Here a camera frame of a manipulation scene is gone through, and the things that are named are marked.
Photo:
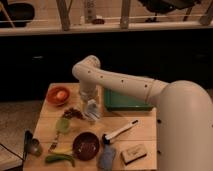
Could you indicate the white handled brush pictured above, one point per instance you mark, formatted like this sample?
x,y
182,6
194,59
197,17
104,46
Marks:
x,y
106,138

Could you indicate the dark dried fruit pile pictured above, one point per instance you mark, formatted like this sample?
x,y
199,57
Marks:
x,y
71,113

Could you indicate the green plastic tray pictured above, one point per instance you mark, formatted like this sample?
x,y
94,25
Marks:
x,y
114,101

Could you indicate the tan sponge block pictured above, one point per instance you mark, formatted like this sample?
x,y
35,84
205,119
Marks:
x,y
133,153

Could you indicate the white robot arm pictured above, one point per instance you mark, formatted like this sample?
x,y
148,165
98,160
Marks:
x,y
184,113

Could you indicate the yellow banana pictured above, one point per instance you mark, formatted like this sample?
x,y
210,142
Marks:
x,y
62,151

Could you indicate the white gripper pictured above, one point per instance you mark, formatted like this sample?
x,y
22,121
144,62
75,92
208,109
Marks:
x,y
88,93

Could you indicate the dark red bowl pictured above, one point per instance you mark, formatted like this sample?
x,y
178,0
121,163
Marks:
x,y
86,146

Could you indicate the egg in bowl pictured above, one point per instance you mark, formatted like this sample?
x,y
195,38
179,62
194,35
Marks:
x,y
60,95

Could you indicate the orange bowl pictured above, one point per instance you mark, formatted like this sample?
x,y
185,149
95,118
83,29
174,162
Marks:
x,y
51,96

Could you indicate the blue grey cloth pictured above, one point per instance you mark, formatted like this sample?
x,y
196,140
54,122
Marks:
x,y
106,158

